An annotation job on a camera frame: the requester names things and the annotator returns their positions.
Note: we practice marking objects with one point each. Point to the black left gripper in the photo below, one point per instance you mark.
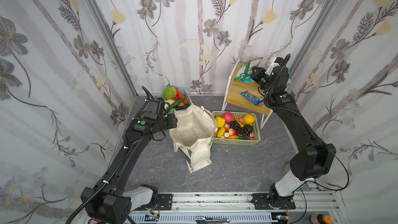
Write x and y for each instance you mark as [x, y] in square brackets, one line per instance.
[171, 121]

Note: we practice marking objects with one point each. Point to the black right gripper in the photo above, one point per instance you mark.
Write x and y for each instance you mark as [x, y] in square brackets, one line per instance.
[258, 74]

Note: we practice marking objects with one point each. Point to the green tea snack packet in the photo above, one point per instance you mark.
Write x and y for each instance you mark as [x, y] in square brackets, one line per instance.
[246, 70]

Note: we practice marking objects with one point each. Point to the cream canvas grocery bag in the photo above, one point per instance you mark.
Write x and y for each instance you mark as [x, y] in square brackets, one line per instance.
[193, 136]

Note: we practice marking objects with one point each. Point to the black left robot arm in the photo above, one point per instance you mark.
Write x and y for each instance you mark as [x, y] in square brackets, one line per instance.
[124, 161]

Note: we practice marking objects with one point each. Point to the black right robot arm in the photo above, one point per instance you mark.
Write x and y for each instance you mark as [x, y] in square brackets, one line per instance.
[314, 157]

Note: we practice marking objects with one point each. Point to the green cucumber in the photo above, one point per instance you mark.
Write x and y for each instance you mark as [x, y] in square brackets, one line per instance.
[175, 104]

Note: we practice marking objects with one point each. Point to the white garlic bulb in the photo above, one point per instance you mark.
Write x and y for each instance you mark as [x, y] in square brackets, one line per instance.
[171, 101]

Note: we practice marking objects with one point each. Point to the blue chocolate bar packet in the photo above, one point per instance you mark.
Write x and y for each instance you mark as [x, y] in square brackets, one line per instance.
[251, 97]

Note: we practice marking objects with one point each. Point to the green cabbage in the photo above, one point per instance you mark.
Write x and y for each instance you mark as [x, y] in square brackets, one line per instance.
[169, 93]

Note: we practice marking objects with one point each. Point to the white wooden two-tier shelf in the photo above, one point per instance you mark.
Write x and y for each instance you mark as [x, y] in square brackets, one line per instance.
[232, 96]

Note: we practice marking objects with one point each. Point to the blue plastic vegetable basket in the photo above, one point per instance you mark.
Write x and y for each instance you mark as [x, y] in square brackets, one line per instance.
[182, 92]

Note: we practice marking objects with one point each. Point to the yellow orange citrus fruit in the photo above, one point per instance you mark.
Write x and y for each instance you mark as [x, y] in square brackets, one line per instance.
[249, 119]

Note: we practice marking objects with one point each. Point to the black grape bunch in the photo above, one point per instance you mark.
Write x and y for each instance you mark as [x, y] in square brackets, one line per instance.
[240, 128]

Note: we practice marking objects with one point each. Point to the orange capped bottle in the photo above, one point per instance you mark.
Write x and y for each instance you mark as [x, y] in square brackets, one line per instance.
[321, 219]

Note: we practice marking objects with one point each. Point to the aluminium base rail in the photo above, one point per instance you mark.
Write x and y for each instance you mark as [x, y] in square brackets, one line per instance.
[145, 206]

